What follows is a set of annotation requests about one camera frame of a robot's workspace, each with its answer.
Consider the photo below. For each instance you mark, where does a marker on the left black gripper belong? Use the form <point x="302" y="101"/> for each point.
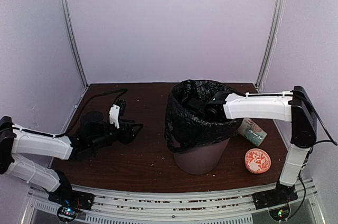
<point x="129" y="136"/>

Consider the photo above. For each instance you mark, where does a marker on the black plastic trash bag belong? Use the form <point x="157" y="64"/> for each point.
<point x="185" y="130"/>

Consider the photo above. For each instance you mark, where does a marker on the floral ceramic mug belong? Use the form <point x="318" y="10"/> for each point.
<point x="252" y="132"/>

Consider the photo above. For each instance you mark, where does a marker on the mauve plastic trash bin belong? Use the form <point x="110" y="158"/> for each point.
<point x="201" y="159"/>

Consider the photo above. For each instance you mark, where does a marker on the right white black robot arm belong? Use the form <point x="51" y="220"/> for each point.
<point x="289" y="106"/>

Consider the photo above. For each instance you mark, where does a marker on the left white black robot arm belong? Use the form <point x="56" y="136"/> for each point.
<point x="17" y="141"/>

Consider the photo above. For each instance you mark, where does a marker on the orange patterned ceramic bowl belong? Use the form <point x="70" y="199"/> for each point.
<point x="257" y="161"/>

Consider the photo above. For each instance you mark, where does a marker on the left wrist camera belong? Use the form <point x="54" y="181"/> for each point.
<point x="117" y="109"/>

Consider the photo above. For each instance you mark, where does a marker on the aluminium front rail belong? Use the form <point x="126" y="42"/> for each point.
<point x="227" y="206"/>

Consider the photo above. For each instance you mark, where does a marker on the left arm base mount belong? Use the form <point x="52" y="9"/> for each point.
<point x="71" y="203"/>

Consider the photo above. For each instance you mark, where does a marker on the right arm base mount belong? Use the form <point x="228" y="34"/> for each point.
<point x="277" y="203"/>

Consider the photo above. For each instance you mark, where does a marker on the right aluminium frame post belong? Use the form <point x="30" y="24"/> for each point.
<point x="270" y="45"/>

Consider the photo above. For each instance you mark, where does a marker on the aluminium frame post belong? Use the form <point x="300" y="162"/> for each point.
<point x="270" y="45"/>
<point x="72" y="42"/>

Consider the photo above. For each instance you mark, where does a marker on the left aluminium frame post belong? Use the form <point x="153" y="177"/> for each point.
<point x="72" y="42"/>

